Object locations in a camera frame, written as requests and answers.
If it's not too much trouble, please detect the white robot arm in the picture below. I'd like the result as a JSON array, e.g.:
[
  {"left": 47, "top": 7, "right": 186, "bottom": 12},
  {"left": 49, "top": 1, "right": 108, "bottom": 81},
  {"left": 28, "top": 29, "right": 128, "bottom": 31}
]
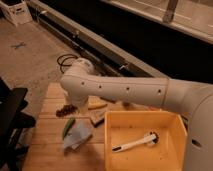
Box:
[{"left": 60, "top": 58, "right": 213, "bottom": 171}]

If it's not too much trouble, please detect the brown dried bunch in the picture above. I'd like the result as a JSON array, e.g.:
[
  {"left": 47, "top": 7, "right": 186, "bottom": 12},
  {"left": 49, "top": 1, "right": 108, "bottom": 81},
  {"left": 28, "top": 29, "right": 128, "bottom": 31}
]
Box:
[{"left": 56, "top": 105, "right": 77, "bottom": 117}]

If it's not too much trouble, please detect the green pepper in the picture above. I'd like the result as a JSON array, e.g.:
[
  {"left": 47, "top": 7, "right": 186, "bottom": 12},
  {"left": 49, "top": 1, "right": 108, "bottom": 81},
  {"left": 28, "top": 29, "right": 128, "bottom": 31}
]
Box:
[{"left": 62, "top": 117, "right": 75, "bottom": 139}]

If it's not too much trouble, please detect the wooden block brush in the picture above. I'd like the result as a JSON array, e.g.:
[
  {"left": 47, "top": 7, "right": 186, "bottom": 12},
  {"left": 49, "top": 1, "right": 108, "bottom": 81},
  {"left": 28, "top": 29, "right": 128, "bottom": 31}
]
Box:
[{"left": 90, "top": 112, "right": 105, "bottom": 127}]

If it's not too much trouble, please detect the yellow plastic bin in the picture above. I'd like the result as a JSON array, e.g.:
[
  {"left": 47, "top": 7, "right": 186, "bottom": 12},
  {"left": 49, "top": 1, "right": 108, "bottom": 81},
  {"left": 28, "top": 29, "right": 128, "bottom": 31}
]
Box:
[{"left": 105, "top": 111, "right": 187, "bottom": 171}]

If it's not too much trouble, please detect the white cardboard box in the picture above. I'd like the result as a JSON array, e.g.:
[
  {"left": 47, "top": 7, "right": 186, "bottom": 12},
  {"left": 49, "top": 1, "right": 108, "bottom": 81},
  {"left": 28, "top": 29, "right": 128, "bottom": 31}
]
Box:
[{"left": 0, "top": 0, "right": 32, "bottom": 26}]

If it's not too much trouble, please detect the black chair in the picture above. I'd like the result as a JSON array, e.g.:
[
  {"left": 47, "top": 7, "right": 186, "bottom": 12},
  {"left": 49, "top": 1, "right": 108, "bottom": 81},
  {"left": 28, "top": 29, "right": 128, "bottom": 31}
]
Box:
[{"left": 0, "top": 77, "right": 36, "bottom": 171}]

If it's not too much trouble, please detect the grey blue cloth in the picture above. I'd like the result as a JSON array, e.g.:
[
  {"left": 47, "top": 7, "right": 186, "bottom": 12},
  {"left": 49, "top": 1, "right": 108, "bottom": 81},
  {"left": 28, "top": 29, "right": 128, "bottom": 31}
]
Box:
[{"left": 62, "top": 121, "right": 92, "bottom": 150}]

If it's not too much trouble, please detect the yellow banana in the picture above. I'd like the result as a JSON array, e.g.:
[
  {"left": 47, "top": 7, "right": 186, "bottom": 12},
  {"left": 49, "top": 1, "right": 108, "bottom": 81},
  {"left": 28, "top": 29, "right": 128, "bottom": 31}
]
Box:
[{"left": 88, "top": 102, "right": 107, "bottom": 110}]

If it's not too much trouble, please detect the white dish brush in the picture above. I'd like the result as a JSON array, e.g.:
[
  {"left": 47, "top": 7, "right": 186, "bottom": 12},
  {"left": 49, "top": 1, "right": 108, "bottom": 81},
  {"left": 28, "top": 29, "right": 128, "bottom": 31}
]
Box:
[{"left": 112, "top": 132, "right": 159, "bottom": 152}]

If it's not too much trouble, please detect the black cable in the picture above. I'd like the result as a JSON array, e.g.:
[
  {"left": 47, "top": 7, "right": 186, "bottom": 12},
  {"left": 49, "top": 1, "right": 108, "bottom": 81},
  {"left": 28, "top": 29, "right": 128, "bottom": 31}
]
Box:
[{"left": 56, "top": 53, "right": 80, "bottom": 74}]

